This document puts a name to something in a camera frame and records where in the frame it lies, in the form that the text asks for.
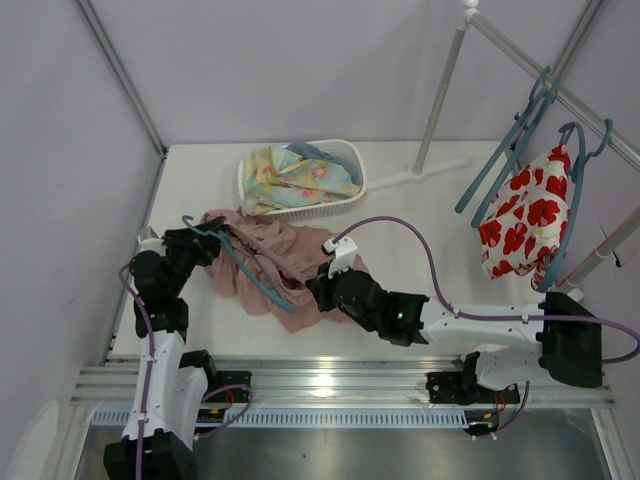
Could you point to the aluminium mounting rail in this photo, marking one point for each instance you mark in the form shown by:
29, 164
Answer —
308, 383

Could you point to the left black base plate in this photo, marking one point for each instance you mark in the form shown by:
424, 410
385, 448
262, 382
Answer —
235, 395

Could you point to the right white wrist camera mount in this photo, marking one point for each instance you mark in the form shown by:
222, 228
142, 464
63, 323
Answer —
343, 252

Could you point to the teal hanger with garment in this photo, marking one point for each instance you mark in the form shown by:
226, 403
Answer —
552, 261

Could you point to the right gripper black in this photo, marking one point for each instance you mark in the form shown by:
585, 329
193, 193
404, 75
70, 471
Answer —
323, 291

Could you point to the white slotted cable duct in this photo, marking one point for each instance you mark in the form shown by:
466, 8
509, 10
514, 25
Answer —
353, 418

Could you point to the silver clothes rack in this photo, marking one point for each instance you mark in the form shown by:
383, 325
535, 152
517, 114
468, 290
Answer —
416, 173

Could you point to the pink skirt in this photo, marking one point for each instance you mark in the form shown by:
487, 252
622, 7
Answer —
290, 254

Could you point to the white laundry basket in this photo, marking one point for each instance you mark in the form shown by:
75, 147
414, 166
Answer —
335, 146

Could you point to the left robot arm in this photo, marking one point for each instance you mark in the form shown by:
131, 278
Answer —
157, 441

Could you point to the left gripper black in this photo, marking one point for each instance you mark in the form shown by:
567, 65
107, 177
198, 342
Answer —
201, 242

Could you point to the blue garment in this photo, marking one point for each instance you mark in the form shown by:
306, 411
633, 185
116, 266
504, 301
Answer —
309, 151

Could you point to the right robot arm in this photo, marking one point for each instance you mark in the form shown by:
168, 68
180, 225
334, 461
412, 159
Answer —
556, 339

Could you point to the yellow floral garment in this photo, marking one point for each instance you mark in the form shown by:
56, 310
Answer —
274, 178

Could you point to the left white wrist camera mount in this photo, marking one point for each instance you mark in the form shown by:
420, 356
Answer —
149, 240

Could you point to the red poppy floral garment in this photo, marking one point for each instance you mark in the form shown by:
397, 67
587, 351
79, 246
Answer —
527, 219

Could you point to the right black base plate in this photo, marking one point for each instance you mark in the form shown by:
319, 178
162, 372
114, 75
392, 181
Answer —
456, 388

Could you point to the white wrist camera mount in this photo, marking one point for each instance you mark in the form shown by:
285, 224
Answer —
149, 240
343, 252

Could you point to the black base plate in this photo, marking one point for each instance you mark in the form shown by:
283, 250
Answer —
235, 395
456, 388

